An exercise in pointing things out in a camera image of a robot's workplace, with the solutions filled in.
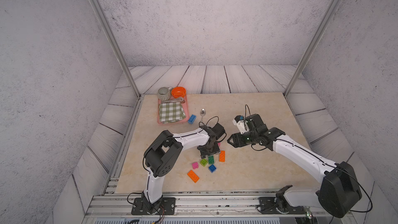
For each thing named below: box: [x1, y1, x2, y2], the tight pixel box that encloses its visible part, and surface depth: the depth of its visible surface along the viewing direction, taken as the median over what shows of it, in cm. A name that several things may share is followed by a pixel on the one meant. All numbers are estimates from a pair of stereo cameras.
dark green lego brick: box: [208, 155, 215, 165], surface depth 88 cm
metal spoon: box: [200, 108, 207, 122], surface depth 111 cm
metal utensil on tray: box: [161, 96, 186, 104], surface depth 117 cm
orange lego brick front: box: [187, 170, 200, 184], surface depth 84 cm
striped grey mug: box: [157, 86, 173, 102], surface depth 118 cm
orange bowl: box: [171, 86, 187, 99], surface depth 121 cm
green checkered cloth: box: [159, 101, 187, 124], surface depth 111 cm
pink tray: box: [157, 94, 190, 125], surface depth 110 cm
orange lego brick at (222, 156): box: [219, 150, 226, 163], surface depth 91 cm
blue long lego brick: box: [187, 114, 197, 125], surface depth 107 cm
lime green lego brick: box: [200, 158, 209, 167], surface depth 88 cm
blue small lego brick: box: [208, 164, 217, 174], surface depth 86 cm
